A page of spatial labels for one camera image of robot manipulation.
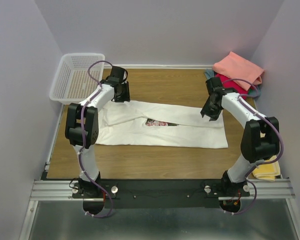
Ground white floral t shirt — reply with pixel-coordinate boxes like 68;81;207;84
96;100;228;149

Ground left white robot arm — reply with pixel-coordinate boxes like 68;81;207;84
65;65;130;198

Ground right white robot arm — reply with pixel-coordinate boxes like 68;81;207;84
200;77;284;196

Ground folded red t shirt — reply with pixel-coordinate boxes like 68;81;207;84
215;73;250;95

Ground folded blue t shirt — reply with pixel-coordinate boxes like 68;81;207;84
204;69;261;99

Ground folded green t shirt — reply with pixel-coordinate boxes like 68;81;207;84
248;85;261;99

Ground folded pink t shirt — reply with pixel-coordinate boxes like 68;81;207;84
212;51;265;86

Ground white plastic basket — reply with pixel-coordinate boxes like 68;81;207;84
49;53;105;105

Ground yellow folded towel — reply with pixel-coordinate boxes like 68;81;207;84
252;161;281;182

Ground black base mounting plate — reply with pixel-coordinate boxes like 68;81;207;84
69;179;250;210

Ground aluminium rail frame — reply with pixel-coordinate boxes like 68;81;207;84
19;178;300;240

